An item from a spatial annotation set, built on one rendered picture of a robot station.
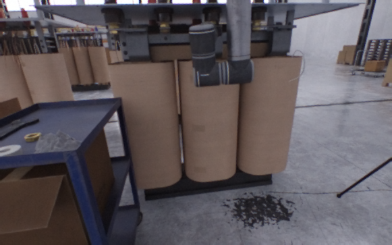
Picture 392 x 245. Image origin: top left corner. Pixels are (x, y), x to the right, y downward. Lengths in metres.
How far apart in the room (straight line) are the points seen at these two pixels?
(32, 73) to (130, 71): 2.22
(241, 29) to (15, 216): 0.94
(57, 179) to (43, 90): 2.67
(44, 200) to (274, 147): 1.37
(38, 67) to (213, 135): 2.55
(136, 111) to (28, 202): 0.77
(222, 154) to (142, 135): 0.58
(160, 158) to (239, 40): 0.91
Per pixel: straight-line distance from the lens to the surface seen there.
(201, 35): 0.87
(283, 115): 1.52
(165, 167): 1.45
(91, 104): 1.23
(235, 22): 0.90
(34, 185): 0.72
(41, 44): 3.37
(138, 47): 1.26
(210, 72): 0.91
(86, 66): 7.05
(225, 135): 1.39
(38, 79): 3.31
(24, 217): 0.69
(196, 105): 1.28
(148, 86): 1.23
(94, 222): 0.75
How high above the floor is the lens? 1.15
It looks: 21 degrees down
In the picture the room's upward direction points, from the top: 2 degrees counter-clockwise
